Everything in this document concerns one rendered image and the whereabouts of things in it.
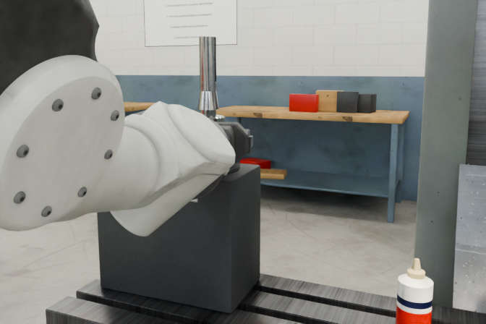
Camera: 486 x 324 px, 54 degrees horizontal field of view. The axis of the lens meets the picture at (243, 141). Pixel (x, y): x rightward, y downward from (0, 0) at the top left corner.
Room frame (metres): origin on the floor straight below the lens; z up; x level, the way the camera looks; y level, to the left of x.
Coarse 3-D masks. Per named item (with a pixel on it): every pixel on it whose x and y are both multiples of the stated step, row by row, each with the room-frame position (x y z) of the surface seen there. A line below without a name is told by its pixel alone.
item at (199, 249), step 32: (224, 192) 0.61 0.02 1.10; (256, 192) 0.69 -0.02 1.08; (192, 224) 0.62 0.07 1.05; (224, 224) 0.61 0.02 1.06; (256, 224) 0.69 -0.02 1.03; (128, 256) 0.66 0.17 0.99; (160, 256) 0.64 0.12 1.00; (192, 256) 0.63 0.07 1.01; (224, 256) 0.61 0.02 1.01; (256, 256) 0.70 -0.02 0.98; (128, 288) 0.66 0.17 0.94; (160, 288) 0.64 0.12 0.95; (192, 288) 0.63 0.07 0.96; (224, 288) 0.61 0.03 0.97
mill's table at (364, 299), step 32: (96, 288) 0.68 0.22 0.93; (256, 288) 0.69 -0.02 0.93; (288, 288) 0.68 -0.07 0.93; (320, 288) 0.68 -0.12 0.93; (64, 320) 0.61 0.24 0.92; (96, 320) 0.59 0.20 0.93; (128, 320) 0.59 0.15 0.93; (160, 320) 0.59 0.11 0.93; (192, 320) 0.60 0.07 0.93; (224, 320) 0.59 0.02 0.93; (256, 320) 0.59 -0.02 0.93; (288, 320) 0.59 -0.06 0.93; (320, 320) 0.59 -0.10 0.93; (352, 320) 0.59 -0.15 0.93; (384, 320) 0.59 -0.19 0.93; (448, 320) 0.59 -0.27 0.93; (480, 320) 0.59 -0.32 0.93
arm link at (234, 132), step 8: (224, 128) 0.60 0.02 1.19; (232, 128) 0.62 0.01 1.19; (240, 128) 0.62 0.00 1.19; (232, 136) 0.59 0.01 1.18; (240, 136) 0.62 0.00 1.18; (248, 136) 0.64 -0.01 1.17; (232, 144) 0.59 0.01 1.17; (240, 144) 0.62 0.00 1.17; (240, 152) 0.62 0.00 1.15; (248, 152) 0.64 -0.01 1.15; (240, 160) 0.62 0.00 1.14
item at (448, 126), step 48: (432, 0) 0.89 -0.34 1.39; (480, 0) 0.85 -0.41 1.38; (432, 48) 0.88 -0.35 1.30; (480, 48) 0.85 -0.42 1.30; (432, 96) 0.88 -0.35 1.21; (480, 96) 0.84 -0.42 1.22; (432, 144) 0.88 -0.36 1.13; (480, 144) 0.84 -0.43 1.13; (432, 192) 0.87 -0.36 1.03; (432, 240) 0.87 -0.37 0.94
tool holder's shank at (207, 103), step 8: (200, 40) 0.67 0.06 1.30; (208, 40) 0.67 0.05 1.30; (200, 48) 0.67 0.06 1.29; (208, 48) 0.67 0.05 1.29; (200, 56) 0.67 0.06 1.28; (208, 56) 0.67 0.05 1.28; (200, 64) 0.67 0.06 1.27; (208, 64) 0.67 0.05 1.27; (200, 72) 0.67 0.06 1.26; (208, 72) 0.67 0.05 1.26; (200, 80) 0.68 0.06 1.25; (208, 80) 0.67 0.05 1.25; (200, 88) 0.68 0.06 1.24; (208, 88) 0.67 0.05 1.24; (200, 96) 0.67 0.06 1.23; (208, 96) 0.67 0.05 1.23; (216, 96) 0.68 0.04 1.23; (200, 104) 0.67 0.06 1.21; (208, 104) 0.67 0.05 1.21; (216, 104) 0.67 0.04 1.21; (200, 112) 0.68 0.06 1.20; (208, 112) 0.67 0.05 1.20
